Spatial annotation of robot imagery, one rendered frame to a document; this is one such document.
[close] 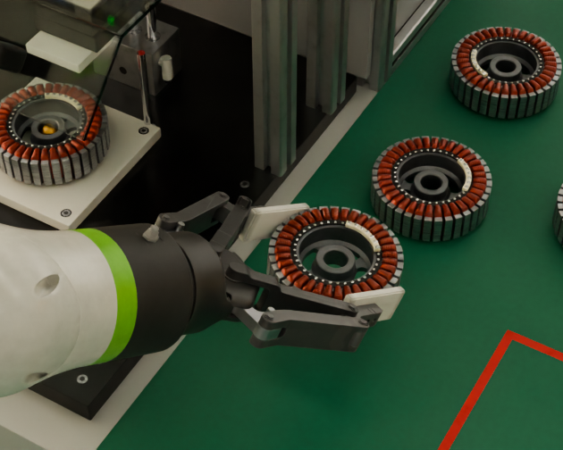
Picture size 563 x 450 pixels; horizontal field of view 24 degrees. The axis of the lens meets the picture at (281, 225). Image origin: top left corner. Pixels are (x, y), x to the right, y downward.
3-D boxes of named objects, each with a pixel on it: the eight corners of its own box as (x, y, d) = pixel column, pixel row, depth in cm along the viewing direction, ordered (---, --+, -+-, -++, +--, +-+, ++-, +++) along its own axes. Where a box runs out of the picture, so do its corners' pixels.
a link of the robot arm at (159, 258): (160, 271, 83) (79, 191, 88) (97, 409, 88) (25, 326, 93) (224, 263, 88) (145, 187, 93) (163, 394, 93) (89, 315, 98)
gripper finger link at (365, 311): (334, 308, 99) (359, 333, 98) (374, 302, 103) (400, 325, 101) (325, 324, 100) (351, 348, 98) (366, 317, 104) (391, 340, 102)
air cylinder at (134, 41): (155, 97, 131) (151, 54, 127) (94, 72, 134) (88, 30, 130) (182, 68, 134) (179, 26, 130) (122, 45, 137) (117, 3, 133)
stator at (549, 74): (535, 44, 140) (541, 16, 137) (572, 113, 132) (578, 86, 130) (435, 57, 138) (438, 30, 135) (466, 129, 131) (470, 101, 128)
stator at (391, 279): (326, 352, 104) (331, 322, 101) (239, 269, 110) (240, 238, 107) (425, 290, 109) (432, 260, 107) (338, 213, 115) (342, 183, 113)
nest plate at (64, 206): (70, 235, 119) (69, 226, 118) (-58, 176, 124) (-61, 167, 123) (162, 136, 127) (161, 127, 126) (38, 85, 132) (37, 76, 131)
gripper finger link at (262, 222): (242, 242, 107) (237, 237, 108) (297, 235, 113) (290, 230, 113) (256, 212, 106) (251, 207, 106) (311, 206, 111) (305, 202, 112)
